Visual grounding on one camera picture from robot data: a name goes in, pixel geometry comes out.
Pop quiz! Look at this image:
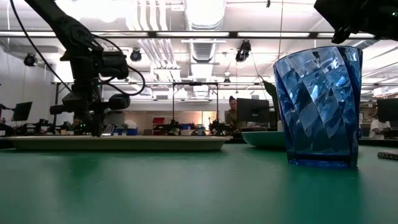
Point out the thin black cable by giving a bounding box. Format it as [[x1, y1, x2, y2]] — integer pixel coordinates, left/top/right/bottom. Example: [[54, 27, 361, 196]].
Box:
[[9, 0, 74, 94]]

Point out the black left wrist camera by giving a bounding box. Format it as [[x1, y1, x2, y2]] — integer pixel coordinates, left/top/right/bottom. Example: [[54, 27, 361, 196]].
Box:
[[98, 50, 130, 80]]

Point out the silver ventilation duct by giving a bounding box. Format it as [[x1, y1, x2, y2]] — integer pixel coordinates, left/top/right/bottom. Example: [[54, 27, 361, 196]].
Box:
[[183, 0, 227, 63]]

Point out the black ceiling-mounted camera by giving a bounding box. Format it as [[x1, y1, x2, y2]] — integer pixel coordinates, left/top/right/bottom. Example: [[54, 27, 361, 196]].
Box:
[[129, 49, 143, 62], [24, 53, 37, 67], [234, 39, 252, 63]]

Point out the beige plastic tray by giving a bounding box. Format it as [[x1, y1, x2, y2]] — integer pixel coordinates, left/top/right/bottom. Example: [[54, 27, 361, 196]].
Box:
[[7, 134, 233, 152]]

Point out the person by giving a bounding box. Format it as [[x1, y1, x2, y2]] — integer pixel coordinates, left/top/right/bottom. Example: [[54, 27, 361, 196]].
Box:
[[225, 95, 247, 130], [369, 112, 392, 139]]

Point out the blue storage bin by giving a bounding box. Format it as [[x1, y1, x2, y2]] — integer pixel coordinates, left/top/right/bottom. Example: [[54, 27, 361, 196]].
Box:
[[113, 127, 139, 136]]

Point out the blue faceted plastic cup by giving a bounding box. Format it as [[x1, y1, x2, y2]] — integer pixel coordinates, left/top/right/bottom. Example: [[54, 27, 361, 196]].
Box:
[[272, 45, 364, 169]]

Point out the turquoise plate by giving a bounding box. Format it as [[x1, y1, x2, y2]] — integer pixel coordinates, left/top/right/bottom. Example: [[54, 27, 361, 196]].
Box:
[[241, 131, 287, 149]]

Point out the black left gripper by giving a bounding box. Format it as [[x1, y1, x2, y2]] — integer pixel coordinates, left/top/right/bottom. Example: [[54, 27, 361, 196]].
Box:
[[49, 51, 131, 138]]

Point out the green table mat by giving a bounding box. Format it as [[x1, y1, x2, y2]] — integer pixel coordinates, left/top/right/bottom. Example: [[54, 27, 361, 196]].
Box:
[[0, 142, 398, 224]]

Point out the black computer monitor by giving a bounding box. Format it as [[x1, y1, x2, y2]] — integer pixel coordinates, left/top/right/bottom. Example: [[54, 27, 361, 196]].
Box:
[[236, 98, 271, 124], [376, 98, 398, 123], [12, 101, 33, 122]]

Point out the black aluminium table frame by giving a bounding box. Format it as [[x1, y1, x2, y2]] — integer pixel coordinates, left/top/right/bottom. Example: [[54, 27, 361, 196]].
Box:
[[0, 135, 398, 149]]

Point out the black metal gantry frame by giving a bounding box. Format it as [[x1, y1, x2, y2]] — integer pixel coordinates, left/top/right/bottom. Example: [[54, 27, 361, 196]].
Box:
[[172, 82, 220, 125]]

